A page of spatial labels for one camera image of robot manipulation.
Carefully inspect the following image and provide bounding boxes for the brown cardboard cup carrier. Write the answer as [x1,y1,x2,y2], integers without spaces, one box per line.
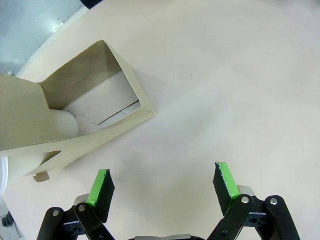
[0,38,156,183]

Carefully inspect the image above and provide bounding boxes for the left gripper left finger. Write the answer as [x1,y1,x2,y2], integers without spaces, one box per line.
[37,168,116,240]

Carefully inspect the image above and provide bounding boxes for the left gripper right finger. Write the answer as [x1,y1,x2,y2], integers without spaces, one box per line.
[207,161,300,240]

